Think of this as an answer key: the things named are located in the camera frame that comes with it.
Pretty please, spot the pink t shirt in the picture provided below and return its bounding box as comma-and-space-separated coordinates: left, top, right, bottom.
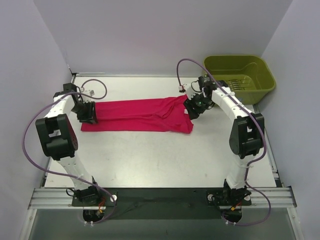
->
80, 95, 194, 134

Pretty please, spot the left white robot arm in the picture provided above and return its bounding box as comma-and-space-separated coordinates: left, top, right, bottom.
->
35, 83, 103, 206

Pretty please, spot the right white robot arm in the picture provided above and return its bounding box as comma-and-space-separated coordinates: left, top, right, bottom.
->
179, 75, 265, 209

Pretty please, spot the olive green plastic basin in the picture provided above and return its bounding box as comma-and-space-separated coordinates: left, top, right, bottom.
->
203, 54, 276, 105

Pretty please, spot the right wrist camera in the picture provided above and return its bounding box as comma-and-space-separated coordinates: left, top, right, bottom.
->
178, 83, 201, 100

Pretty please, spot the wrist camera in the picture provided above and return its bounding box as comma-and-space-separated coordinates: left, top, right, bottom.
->
178, 83, 201, 100
79, 89, 95, 103

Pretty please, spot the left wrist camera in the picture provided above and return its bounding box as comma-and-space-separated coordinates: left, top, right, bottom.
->
79, 89, 95, 103

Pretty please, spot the aluminium front rail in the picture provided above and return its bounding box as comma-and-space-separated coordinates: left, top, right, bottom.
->
28, 187, 297, 210

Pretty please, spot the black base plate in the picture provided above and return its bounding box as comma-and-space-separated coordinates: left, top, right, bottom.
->
71, 187, 252, 222

